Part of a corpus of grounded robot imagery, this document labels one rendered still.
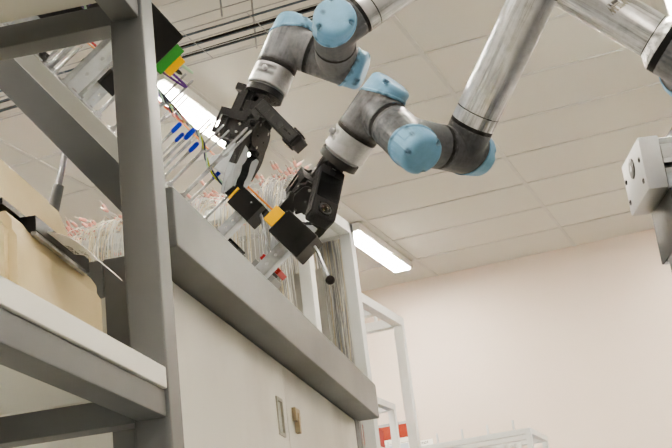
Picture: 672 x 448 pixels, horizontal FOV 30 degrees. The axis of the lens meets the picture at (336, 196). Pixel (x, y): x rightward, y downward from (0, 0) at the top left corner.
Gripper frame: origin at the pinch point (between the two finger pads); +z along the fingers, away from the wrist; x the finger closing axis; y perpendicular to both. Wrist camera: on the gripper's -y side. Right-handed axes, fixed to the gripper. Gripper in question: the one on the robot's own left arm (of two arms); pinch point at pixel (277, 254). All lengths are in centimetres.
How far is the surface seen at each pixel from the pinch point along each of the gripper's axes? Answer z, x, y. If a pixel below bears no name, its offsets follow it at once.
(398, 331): 91, -144, 285
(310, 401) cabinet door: 10.2, -10.7, -25.6
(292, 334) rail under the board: -4.6, 4.0, -43.5
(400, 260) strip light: 173, -286, 712
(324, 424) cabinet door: 14.7, -17.0, -20.4
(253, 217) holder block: -2.0, 5.9, 5.3
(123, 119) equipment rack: -29, 43, -80
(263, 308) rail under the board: -10, 13, -55
